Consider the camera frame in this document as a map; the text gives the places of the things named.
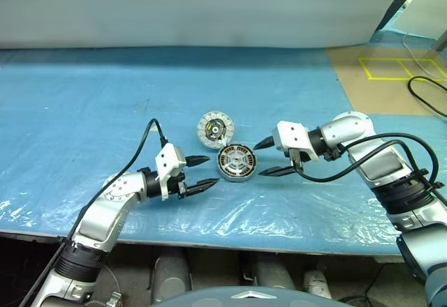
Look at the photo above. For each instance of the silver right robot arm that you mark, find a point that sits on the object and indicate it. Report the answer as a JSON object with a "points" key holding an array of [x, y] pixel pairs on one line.
{"points": [[349, 125]]}

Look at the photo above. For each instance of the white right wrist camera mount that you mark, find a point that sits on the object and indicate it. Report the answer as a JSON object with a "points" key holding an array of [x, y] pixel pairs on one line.
{"points": [[293, 134]]}

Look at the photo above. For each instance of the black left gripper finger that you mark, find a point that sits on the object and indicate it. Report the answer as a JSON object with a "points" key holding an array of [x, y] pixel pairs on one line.
{"points": [[200, 185], [196, 160]]}

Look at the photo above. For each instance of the grey robot torso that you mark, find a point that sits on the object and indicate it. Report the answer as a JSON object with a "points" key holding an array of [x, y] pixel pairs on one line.
{"points": [[216, 298]]}

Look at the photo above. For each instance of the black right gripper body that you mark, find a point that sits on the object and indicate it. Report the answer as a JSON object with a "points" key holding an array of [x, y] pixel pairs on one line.
{"points": [[297, 158]]}

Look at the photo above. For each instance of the white rounded object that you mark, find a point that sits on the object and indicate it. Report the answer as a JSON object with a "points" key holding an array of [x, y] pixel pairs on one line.
{"points": [[317, 284]]}

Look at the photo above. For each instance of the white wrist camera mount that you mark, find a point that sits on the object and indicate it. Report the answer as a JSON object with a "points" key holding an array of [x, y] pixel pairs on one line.
{"points": [[169, 158], [293, 134]]}

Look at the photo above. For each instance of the white backdrop board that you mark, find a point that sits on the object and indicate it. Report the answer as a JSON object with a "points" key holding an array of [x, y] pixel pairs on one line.
{"points": [[174, 7]]}

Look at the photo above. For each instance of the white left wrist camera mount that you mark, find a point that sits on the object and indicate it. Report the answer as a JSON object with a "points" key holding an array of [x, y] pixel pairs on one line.
{"points": [[169, 158]]}

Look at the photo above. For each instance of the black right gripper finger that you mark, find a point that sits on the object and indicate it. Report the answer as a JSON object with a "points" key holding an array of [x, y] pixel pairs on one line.
{"points": [[279, 171], [267, 143]]}

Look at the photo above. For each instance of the blue plastic table cover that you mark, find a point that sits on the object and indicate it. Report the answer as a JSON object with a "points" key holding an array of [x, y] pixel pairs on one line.
{"points": [[70, 111]]}

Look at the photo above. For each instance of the silver motor stator copper coils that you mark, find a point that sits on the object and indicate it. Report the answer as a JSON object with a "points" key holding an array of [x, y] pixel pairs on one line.
{"points": [[230, 178]]}

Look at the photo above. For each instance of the grey rounded cylinder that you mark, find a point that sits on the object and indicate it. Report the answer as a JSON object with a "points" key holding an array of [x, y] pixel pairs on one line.
{"points": [[172, 275], [274, 272]]}

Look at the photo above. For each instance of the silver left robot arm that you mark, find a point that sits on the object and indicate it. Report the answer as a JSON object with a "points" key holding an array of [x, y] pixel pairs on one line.
{"points": [[101, 213]]}

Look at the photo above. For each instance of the brown cardboard sheet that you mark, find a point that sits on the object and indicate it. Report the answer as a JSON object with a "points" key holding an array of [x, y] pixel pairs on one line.
{"points": [[349, 73]]}

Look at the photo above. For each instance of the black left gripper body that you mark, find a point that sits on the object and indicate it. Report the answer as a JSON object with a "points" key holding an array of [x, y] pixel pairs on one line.
{"points": [[179, 185]]}

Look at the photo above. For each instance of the white motor stator disc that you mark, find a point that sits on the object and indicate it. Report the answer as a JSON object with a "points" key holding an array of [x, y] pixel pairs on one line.
{"points": [[202, 130]]}

